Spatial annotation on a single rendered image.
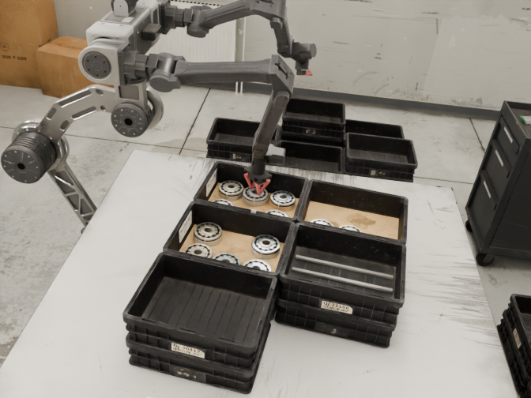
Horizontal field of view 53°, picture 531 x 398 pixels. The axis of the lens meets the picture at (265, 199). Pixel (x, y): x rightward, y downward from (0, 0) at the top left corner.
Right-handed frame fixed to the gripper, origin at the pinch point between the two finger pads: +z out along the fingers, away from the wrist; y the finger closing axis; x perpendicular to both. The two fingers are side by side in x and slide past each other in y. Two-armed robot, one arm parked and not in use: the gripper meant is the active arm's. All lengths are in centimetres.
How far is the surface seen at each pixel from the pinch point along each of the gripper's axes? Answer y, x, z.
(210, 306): -38, 48, 6
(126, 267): 6, 56, 19
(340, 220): -30.6, -19.7, 3.5
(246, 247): -22.2, 21.3, 4.8
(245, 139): 88, -66, 37
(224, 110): 205, -137, 85
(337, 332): -65, 15, 14
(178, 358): -48, 66, 9
